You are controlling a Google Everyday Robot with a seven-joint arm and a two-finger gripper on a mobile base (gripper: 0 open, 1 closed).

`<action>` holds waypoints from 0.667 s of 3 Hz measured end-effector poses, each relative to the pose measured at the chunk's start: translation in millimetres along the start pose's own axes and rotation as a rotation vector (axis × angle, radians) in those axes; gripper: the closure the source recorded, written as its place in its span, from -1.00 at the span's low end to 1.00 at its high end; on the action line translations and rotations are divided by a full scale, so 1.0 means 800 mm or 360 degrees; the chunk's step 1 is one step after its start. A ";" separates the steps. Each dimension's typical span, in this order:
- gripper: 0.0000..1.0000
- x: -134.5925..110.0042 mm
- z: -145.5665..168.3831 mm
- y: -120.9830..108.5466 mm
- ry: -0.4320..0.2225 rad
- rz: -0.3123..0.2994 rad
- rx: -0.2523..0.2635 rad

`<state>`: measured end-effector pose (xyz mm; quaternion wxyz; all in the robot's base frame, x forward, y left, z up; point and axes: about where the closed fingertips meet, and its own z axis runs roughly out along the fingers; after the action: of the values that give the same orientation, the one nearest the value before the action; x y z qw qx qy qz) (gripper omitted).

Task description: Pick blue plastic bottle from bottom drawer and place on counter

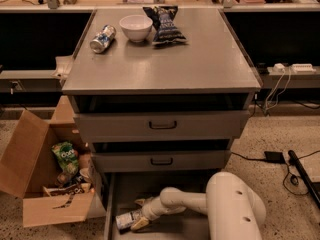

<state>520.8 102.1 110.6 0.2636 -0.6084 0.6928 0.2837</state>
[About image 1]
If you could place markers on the dark blue chip bag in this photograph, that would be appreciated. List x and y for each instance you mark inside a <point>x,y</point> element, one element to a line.
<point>163,21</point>

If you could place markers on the white plug adapter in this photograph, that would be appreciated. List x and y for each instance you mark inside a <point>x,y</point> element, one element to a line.
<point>278,67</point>

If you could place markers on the grey top drawer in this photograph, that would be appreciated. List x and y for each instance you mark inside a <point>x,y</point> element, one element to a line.
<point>160,126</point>

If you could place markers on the blue labelled plastic bottle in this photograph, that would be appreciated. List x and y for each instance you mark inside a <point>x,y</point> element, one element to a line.
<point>126,220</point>

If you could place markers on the grey bottom drawer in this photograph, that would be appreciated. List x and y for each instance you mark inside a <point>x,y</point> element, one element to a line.
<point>125,188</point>

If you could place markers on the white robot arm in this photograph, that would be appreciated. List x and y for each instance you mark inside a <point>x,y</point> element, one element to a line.
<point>234,210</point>

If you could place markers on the grey drawer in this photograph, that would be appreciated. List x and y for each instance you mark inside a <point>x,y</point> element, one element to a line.
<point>125,188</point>
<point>160,126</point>
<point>160,161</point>

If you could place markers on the silver blue soda can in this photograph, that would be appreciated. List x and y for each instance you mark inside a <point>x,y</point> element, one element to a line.
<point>103,39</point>

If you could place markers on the grey drawer cabinet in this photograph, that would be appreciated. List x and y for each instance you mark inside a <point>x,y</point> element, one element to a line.
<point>208,72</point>

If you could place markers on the black power adapter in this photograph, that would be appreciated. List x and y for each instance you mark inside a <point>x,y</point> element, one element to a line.
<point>274,157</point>

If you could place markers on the brown cardboard box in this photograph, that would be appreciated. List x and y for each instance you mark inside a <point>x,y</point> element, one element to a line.
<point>28,167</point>

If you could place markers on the white bowl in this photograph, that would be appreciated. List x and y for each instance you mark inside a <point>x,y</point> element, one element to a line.
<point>136,27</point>

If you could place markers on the grey middle drawer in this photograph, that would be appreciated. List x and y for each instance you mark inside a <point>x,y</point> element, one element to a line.
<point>160,161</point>

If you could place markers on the black bar on floor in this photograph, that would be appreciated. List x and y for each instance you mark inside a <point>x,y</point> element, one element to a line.
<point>313,187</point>

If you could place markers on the white power strip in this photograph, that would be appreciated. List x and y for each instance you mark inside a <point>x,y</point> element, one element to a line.
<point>302,68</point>

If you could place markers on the green snack bag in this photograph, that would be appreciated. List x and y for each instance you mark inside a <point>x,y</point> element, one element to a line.
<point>66,157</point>

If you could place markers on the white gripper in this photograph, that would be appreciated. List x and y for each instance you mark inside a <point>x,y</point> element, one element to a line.
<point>147,210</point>

